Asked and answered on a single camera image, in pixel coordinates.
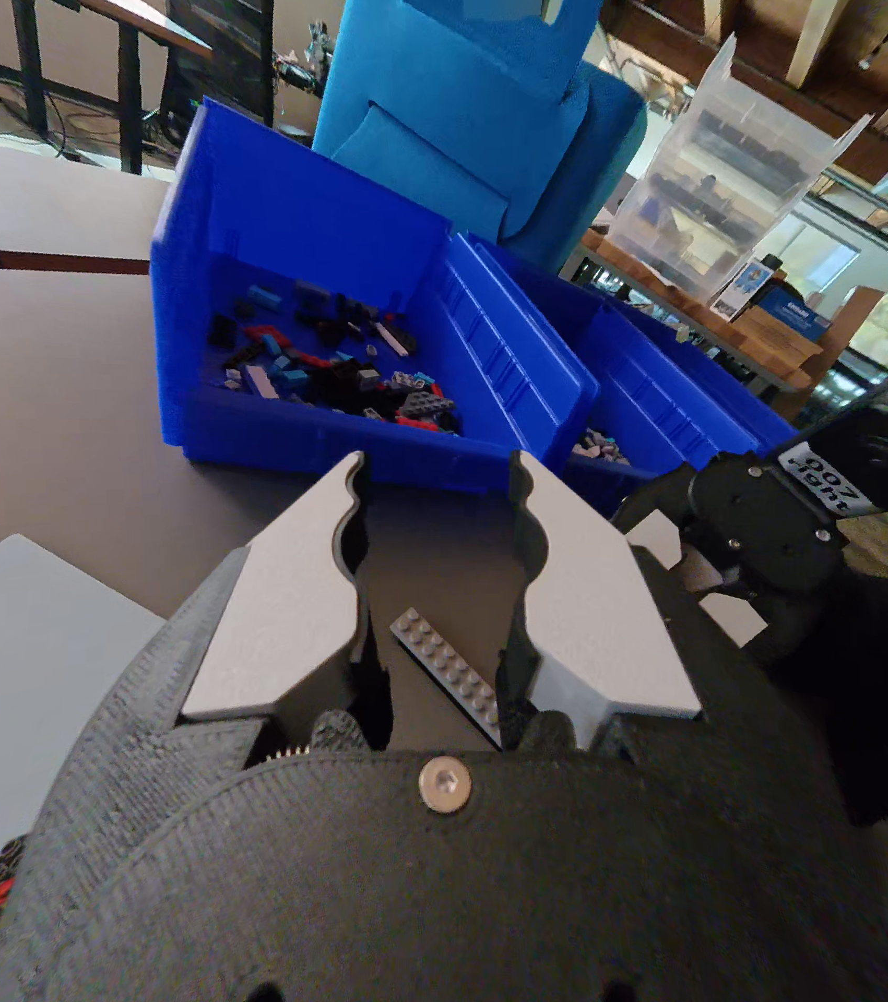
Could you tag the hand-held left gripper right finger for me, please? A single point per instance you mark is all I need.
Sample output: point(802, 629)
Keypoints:
point(608, 626)

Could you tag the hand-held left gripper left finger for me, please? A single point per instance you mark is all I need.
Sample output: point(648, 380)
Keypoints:
point(279, 618)

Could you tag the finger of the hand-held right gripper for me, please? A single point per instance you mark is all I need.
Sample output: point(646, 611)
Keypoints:
point(733, 618)
point(655, 536)

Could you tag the pile of toy bricks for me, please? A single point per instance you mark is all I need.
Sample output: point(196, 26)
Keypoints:
point(600, 448)
point(334, 376)

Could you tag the blue plastic bin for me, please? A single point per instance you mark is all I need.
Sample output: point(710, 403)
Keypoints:
point(295, 203)
point(757, 415)
point(647, 391)

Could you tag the grey plate with red bricks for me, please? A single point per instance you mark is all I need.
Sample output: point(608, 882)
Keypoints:
point(444, 669)

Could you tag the person's right forearm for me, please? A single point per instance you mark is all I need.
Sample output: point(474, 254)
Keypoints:
point(866, 689)

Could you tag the blue cardboard box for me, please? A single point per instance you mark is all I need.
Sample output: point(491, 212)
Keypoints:
point(792, 313)

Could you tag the wooden workbench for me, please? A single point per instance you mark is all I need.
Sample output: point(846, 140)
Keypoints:
point(647, 282)

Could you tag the open instruction booklet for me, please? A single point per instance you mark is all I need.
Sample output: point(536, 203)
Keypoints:
point(21, 665)

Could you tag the clear plastic storage container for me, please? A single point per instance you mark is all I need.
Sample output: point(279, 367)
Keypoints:
point(726, 172)

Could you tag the light blue felt bag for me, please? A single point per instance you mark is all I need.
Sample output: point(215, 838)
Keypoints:
point(451, 117)

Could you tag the wooden wall structure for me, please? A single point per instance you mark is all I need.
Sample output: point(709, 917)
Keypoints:
point(812, 39)

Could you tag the black frame table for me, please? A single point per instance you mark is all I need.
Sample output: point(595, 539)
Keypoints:
point(128, 94)

